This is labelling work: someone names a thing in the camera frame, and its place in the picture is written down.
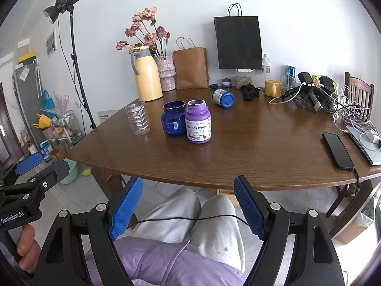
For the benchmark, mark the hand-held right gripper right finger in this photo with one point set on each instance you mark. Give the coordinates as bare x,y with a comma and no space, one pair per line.
250,211

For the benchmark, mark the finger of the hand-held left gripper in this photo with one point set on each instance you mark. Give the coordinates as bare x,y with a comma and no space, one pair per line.
56,171
28,161

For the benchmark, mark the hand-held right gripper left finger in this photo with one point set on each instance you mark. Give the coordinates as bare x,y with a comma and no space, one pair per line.
125,208

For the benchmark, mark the clear plastic bottle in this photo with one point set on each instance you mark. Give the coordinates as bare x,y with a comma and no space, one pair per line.
138,120

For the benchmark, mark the person's left hand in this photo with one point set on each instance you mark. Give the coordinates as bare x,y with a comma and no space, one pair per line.
26,245

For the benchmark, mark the green plastic bucket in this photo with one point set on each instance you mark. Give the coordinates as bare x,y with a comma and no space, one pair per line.
71,172

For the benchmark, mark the pink plastic bucket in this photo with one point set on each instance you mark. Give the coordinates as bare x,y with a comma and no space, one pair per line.
47,132

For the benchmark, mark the person's grey trousers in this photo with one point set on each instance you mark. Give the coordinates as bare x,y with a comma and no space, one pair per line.
217,229

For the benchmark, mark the cluttered storage cart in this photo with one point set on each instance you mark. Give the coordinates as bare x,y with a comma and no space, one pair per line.
68,128

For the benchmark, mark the grey refrigerator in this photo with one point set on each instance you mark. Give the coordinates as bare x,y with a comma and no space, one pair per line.
25,101

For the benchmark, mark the blue tote bag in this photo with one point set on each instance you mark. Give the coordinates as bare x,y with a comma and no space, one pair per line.
47,99

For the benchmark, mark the person's purple jacket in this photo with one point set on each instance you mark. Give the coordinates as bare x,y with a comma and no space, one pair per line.
166,268

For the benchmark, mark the black light stand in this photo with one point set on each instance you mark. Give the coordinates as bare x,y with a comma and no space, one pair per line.
78,74

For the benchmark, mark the purple supplement bottle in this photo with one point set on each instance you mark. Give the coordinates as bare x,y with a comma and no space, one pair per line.
198,125

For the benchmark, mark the dark blue plastic jar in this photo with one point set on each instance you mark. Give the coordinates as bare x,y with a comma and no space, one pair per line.
172,119

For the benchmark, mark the large cardboard box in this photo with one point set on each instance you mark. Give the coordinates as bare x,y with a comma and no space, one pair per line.
351,229

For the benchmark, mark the black smartphone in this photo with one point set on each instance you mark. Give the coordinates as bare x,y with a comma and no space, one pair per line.
337,150

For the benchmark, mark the white bottle with blue lid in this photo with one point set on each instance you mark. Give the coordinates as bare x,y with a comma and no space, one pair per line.
223,96

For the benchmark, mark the black gloves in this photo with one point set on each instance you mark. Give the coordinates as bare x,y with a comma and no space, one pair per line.
249,92

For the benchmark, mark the yellow mug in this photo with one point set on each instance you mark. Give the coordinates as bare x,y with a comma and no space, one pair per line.
272,88

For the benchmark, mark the black charging devices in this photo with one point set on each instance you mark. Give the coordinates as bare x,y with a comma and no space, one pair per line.
311,98

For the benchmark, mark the grey laptop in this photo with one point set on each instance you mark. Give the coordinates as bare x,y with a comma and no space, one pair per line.
364,152

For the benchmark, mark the glass jar of grains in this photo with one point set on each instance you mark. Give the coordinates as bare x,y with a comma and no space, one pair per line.
244,82

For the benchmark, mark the yellow thermos jug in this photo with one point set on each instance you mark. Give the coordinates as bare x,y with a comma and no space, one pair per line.
147,77

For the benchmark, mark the small purple jar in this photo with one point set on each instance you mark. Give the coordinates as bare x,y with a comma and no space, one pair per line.
226,82

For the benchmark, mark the clear drinking glass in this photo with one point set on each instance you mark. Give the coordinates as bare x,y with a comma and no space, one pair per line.
288,84

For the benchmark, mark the pink textured vase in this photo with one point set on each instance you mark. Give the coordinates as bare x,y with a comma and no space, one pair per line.
166,71

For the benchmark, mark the white power adapter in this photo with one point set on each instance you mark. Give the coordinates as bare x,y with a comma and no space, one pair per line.
374,139

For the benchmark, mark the blue drink can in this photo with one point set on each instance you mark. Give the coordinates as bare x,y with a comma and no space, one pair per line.
290,71

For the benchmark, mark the clear water bottle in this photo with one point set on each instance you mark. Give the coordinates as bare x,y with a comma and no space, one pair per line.
266,65

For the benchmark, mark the brown paper bag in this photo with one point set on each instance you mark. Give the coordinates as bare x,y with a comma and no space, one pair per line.
190,68

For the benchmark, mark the black studio light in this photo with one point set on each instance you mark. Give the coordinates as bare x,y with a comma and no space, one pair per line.
64,1

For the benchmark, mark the wooden chair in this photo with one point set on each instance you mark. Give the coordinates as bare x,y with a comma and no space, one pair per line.
357,88

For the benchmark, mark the black paper bag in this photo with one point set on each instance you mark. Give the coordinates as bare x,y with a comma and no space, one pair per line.
238,41

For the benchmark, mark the pink artificial flowers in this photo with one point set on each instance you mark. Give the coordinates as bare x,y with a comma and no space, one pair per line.
147,15

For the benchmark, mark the white wall panel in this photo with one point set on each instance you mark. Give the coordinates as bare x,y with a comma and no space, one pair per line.
51,41

